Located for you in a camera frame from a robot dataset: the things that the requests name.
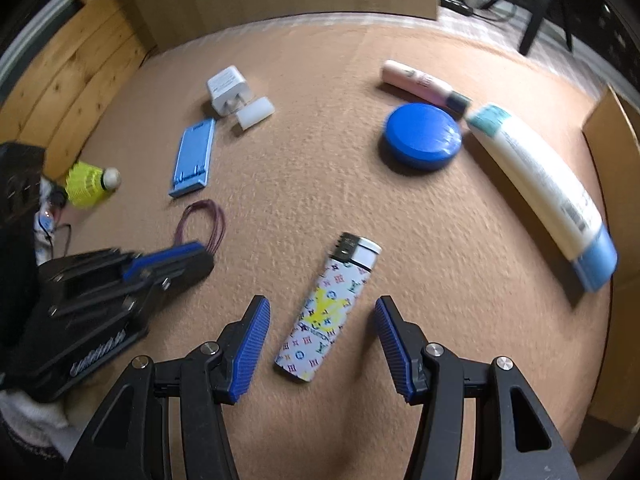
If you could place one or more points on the cardboard box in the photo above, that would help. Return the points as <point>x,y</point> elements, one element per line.
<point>620,160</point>

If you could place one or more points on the person's left forearm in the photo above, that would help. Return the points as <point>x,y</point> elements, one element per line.
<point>30,425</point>

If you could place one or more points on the white lotion bottle blue cap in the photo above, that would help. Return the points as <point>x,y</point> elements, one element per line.
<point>540,180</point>

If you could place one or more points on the blue round lid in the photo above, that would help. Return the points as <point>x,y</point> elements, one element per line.
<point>420,135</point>

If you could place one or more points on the knotty wooden plank board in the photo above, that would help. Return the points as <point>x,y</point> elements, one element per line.
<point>65,80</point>

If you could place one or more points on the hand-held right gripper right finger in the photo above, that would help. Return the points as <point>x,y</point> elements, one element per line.
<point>397,355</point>

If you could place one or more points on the black power strip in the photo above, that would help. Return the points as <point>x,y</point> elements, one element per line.
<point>456,5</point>

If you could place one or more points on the white window frame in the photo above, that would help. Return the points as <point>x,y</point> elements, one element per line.
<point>30,42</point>

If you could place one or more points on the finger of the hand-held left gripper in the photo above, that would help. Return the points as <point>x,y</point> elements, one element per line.
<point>185,277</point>
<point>165,258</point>

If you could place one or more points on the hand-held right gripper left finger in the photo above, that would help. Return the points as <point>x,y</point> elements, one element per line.
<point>247,355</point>

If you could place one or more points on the checkered grey sheet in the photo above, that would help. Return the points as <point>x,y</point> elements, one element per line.
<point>500,30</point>

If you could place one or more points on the blue phone stand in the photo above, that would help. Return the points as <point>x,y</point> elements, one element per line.
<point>192,155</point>

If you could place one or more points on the white charger plug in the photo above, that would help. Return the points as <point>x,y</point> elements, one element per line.
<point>227,85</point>

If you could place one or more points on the small pink bottle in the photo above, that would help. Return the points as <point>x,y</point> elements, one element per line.
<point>415,80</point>

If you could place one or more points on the yellow shuttlecock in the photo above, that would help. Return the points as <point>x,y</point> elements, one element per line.
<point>85,182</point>

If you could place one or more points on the white patterned lighter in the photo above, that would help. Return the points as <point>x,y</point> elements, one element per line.
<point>325,310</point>

